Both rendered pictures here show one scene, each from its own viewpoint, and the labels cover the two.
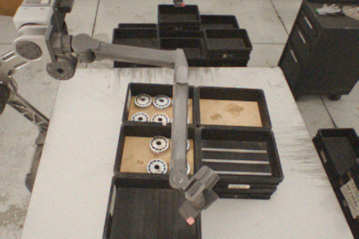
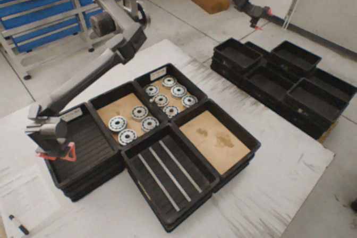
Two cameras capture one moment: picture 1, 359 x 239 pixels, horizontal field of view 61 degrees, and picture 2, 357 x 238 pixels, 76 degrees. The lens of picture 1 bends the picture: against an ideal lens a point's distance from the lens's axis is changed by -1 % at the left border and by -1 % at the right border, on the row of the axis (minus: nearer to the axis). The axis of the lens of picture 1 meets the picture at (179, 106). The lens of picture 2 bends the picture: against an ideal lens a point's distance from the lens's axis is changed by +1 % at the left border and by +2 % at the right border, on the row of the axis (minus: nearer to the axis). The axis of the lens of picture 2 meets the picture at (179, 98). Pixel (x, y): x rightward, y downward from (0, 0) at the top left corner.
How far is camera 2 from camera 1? 0.96 m
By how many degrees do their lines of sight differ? 34
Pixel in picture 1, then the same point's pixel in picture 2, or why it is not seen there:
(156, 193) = (99, 137)
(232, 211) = (133, 206)
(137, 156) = (121, 109)
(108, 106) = not seen: hidden behind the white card
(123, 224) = not seen: hidden behind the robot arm
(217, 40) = (310, 96)
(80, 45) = not seen: outside the picture
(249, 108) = (237, 151)
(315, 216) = not seen: outside the picture
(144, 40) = (247, 59)
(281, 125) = (263, 196)
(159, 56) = (124, 22)
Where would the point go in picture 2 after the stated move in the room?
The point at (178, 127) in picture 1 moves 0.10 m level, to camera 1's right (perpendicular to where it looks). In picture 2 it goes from (76, 77) to (86, 94)
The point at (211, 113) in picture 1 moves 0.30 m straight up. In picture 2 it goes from (202, 127) to (209, 93)
